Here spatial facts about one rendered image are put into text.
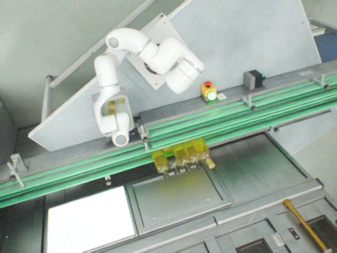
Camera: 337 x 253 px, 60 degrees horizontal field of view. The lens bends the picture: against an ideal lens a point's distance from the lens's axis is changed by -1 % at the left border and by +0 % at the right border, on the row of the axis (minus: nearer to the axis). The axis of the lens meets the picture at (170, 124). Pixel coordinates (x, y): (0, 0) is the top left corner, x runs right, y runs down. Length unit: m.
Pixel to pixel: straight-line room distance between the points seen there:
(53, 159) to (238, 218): 1.00
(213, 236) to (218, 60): 0.92
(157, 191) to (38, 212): 0.65
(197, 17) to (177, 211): 0.96
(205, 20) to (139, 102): 0.55
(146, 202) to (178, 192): 0.17
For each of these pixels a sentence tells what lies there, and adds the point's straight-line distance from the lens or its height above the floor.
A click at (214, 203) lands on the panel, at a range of 1.49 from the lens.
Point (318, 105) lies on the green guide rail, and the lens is 2.04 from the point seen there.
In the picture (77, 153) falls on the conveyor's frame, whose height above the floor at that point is 0.83.
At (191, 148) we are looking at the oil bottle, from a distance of 1.54.
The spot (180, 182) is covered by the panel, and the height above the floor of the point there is 1.09.
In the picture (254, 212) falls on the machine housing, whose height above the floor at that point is 1.39.
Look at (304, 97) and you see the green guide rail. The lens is 1.91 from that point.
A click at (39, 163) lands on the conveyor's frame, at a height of 0.83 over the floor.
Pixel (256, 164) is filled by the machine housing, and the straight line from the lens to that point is 1.73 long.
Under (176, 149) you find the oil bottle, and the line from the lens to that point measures 1.55.
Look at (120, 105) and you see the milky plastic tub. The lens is 1.59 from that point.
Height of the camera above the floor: 2.13
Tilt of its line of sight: 52 degrees down
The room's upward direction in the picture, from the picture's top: 151 degrees clockwise
